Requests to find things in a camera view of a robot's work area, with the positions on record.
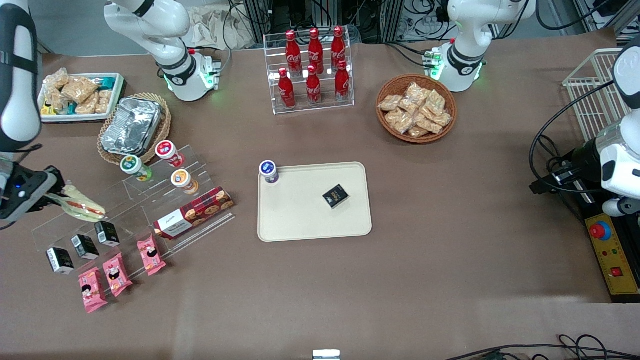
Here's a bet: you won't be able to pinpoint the clear acrylic bottle rack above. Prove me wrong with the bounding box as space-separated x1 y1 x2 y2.
263 30 355 116

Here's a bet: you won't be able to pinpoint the clear bag brown snack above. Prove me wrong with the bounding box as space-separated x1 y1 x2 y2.
60 76 100 105
74 93 100 116
44 90 69 114
43 67 70 94
94 89 114 115

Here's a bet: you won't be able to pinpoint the red plaid cookie box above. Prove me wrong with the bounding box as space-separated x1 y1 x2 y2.
153 186 235 240

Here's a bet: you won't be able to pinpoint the small black drink carton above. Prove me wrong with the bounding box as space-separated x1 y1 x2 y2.
94 220 121 248
70 233 100 261
45 246 75 276

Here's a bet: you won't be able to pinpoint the blue lid yogurt cup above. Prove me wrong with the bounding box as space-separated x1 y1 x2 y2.
258 159 280 185

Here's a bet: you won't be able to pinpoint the red cola bottle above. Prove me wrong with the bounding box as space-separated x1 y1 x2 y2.
330 25 347 71
284 29 303 77
307 27 325 75
334 59 351 104
305 64 322 106
277 67 297 110

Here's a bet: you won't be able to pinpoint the crumpled beige cloth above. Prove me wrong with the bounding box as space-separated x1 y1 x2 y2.
184 6 252 51

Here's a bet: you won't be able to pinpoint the oval wicker basket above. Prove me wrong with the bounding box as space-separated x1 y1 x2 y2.
97 92 173 166

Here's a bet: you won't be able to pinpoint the small black box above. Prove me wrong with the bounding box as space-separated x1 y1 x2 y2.
322 183 350 210

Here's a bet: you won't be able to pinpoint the triangle sandwich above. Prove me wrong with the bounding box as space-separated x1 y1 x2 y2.
50 183 107 224

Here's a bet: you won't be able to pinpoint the yellow control box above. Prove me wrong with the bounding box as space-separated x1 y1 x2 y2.
584 213 640 296

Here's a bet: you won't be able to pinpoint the white rectangular snack bin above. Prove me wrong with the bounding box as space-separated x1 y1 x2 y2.
37 72 126 125

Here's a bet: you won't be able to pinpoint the silver foil container stack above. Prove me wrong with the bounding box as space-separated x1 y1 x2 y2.
101 97 163 157

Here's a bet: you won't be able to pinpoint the red emergency stop button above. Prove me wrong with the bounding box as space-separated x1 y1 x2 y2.
589 220 612 241

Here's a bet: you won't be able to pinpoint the red lid yogurt cup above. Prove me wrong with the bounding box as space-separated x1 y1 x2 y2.
154 139 185 169

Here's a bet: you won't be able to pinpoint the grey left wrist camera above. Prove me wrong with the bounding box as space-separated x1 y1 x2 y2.
602 196 640 218

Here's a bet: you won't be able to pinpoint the green lid yogurt cup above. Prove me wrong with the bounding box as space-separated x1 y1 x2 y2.
119 154 153 182

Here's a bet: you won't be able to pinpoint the clear acrylic stepped shelf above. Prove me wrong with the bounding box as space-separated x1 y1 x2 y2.
31 144 237 275

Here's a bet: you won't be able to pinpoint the aluminium frame with cables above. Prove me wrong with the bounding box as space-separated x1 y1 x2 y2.
227 0 451 46

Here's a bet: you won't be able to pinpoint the black floor cables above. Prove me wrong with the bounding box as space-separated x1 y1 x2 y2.
444 333 640 360

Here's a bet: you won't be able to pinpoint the beige plastic tray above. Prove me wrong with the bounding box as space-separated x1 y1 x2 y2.
257 161 374 243

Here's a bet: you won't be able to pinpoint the orange lid yogurt cup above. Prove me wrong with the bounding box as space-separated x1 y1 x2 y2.
170 168 200 195

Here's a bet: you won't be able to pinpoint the pink snack packet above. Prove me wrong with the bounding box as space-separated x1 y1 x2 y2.
78 266 109 315
137 234 167 277
102 252 134 299

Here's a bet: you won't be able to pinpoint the round wicker basket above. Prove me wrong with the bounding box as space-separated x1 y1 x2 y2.
375 73 458 145

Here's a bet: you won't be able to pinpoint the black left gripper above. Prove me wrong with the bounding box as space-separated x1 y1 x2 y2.
529 137 604 196

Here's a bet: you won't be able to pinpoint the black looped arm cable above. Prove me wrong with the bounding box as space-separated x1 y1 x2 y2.
528 80 619 196

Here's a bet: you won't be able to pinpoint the white wire basket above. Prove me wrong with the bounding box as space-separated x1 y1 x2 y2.
562 48 632 144

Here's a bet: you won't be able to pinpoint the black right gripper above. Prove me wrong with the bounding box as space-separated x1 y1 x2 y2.
0 164 67 224

